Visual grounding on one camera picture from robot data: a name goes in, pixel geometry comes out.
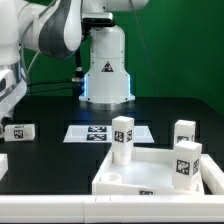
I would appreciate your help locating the white left obstacle block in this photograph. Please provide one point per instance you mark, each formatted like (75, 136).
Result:
(3, 165)

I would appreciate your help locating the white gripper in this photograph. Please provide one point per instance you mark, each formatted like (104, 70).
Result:
(11, 92)

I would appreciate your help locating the white square table top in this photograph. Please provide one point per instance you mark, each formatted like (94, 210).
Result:
(149, 173)

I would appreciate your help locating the white marker base plate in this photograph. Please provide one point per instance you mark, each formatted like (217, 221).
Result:
(97, 134)

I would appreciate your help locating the white right obstacle rail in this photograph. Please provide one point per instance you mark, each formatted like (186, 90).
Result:
(212, 175)

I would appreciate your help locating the white front obstacle rail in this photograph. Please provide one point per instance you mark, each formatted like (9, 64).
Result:
(112, 209)

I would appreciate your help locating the white obstacle rail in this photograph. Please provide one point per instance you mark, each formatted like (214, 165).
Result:
(212, 175)
(112, 209)

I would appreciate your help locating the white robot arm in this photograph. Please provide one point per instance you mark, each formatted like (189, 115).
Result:
(57, 30)

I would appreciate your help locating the black camera stand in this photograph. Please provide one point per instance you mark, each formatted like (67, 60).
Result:
(88, 21)

